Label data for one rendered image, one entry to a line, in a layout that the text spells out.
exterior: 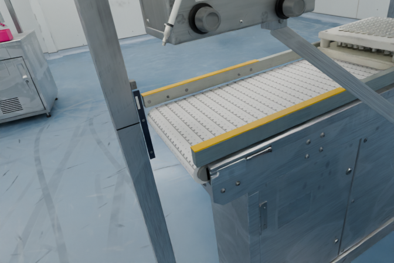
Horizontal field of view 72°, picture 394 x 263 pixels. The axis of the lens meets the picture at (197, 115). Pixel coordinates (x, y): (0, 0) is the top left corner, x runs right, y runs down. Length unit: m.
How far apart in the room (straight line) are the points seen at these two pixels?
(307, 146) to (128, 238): 1.09
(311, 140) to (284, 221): 0.28
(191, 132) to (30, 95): 2.50
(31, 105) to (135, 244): 1.91
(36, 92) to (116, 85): 2.30
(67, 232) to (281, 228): 1.16
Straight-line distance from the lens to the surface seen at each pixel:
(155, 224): 0.91
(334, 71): 0.50
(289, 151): 0.57
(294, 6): 0.38
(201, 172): 0.47
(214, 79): 0.72
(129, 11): 5.54
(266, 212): 0.73
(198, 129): 0.55
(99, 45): 0.62
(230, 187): 0.52
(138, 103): 0.67
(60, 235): 1.67
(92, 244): 1.54
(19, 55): 2.85
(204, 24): 0.30
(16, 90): 2.96
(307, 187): 0.79
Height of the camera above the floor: 1.11
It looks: 28 degrees down
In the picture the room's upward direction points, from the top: 8 degrees counter-clockwise
